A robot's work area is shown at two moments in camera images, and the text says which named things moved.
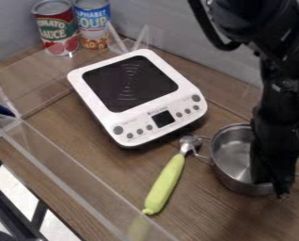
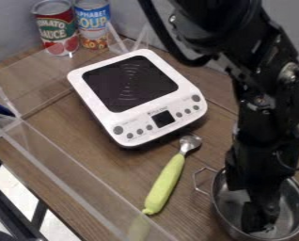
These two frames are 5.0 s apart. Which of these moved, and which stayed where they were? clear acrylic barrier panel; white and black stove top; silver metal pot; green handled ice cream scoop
Moved: silver metal pot
Stayed: clear acrylic barrier panel; green handled ice cream scoop; white and black stove top
